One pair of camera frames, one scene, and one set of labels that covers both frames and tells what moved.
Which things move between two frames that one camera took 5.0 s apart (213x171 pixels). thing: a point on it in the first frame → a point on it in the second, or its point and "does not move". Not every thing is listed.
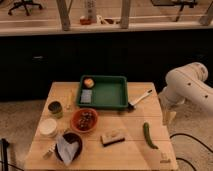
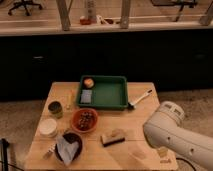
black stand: (4, 154) does not move
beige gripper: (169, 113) → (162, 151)
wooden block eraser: (111, 138) does not move
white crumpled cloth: (66, 150) does not move
